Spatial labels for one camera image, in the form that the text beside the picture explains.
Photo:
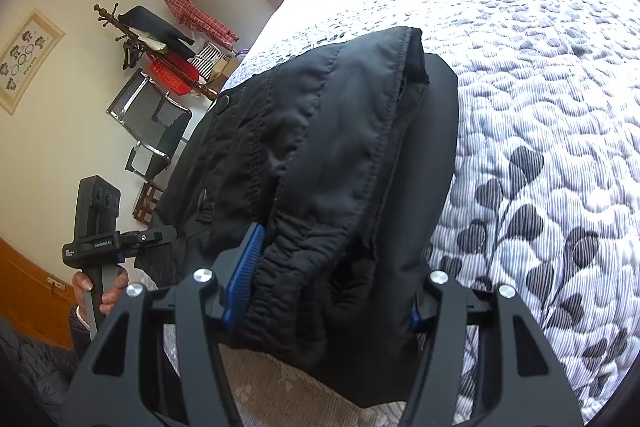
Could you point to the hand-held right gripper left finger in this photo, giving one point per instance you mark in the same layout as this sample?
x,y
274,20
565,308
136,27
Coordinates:
x,y
245,267

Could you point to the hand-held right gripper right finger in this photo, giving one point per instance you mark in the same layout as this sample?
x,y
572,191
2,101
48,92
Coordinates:
x,y
415,319

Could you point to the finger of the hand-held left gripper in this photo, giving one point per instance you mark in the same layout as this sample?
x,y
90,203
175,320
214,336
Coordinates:
x,y
152,237

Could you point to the black quilted pants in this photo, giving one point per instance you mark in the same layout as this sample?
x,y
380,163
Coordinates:
x,y
325,157

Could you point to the person's left forearm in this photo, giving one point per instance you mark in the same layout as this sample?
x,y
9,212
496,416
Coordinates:
x,y
35,357

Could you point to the person's left hand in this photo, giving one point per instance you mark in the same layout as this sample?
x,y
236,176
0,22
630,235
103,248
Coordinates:
x,y
114,292

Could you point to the small wooden stool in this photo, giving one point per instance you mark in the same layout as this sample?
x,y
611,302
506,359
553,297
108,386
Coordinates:
x,y
147,202

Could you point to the orange wooden door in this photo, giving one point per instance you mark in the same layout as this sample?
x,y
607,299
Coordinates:
x,y
30,287

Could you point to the black mesh metal chair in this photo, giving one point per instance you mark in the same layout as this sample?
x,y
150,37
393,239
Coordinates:
x,y
135,102

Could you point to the beige patterned bed sheet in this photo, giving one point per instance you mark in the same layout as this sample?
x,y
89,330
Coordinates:
x,y
280,392

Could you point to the wooden coat rack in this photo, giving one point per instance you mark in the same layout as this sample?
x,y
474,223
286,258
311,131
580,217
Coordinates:
x,y
205,91

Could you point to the red bag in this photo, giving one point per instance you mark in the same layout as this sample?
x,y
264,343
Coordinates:
x,y
172,74

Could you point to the cardboard box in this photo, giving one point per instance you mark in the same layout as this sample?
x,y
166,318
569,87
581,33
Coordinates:
x,y
222,69

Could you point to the black white striped bag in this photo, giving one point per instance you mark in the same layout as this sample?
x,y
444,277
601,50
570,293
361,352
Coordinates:
x,y
207,59

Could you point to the small purple object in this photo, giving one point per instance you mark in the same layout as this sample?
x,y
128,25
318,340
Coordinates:
x,y
241,54

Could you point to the red plaid garment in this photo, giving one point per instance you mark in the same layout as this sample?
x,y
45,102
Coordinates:
x,y
200,19

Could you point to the grey patterned quilted bedspread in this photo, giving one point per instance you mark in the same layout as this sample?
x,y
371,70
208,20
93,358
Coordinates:
x,y
525,107

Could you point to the framed wall picture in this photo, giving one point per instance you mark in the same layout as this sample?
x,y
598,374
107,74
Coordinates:
x,y
27,57

